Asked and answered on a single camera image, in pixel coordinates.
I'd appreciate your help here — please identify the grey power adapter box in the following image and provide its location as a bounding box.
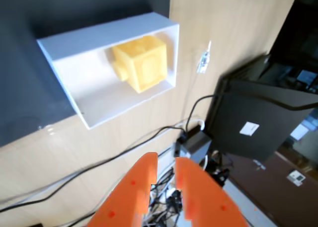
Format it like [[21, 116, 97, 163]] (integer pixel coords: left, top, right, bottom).
[[173, 130, 213, 164]]

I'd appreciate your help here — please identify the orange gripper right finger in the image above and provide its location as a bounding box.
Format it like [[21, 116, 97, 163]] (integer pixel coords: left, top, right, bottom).
[[175, 157, 249, 227]]

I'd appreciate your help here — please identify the black monitor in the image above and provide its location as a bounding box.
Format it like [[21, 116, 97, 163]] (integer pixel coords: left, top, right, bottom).
[[206, 52, 318, 164]]

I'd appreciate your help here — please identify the thin black cable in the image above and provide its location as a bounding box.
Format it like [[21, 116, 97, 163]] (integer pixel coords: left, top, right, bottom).
[[0, 94, 220, 213]]

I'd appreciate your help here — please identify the small white device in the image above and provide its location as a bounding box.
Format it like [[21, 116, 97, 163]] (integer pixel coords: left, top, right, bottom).
[[286, 170, 307, 187]]

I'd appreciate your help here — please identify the yellow toy block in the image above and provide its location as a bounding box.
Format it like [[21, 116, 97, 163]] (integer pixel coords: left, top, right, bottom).
[[110, 35, 168, 94]]

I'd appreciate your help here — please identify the white open cardboard box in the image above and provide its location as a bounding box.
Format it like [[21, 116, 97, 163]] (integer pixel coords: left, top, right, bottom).
[[36, 12, 180, 131]]

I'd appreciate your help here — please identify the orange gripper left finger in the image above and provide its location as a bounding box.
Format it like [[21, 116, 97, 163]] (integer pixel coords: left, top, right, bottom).
[[86, 152, 159, 227]]

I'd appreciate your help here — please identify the tangled cable bundle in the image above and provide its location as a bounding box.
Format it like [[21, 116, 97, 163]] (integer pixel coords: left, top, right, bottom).
[[143, 167, 186, 227]]

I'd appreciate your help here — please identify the dark grey table mat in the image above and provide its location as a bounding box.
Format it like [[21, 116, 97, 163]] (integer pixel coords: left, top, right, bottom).
[[0, 0, 172, 148]]

